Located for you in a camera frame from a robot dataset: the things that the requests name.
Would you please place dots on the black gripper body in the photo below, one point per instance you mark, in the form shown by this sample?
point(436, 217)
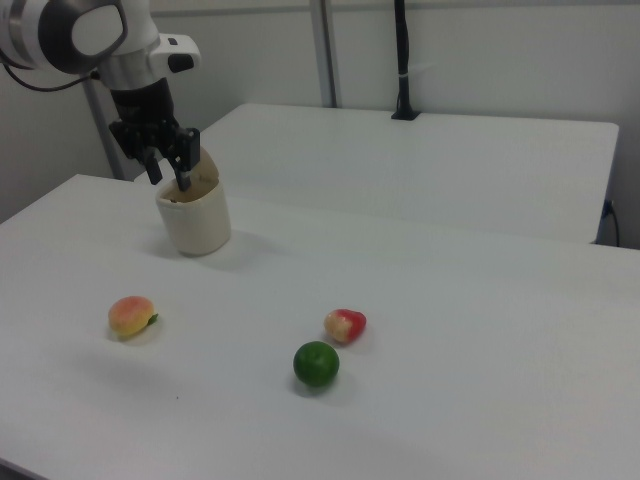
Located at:
point(142, 115)

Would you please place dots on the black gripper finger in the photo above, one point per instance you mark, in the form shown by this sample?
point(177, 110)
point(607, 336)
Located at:
point(153, 167)
point(187, 150)

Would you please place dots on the cream round garbage bin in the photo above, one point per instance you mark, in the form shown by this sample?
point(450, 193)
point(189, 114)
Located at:
point(197, 225)

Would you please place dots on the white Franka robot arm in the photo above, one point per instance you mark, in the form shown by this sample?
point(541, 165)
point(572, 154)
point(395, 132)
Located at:
point(60, 30)

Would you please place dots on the toy peach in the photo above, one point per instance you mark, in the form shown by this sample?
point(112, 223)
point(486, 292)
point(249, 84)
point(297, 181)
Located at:
point(129, 317)

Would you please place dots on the bitten red toy apple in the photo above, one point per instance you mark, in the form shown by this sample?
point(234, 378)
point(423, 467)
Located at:
point(345, 325)

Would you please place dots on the black pole with base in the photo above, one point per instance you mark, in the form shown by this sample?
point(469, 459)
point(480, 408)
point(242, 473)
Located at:
point(404, 50)

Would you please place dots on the green toy lime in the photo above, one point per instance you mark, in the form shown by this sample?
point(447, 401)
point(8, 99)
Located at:
point(316, 364)

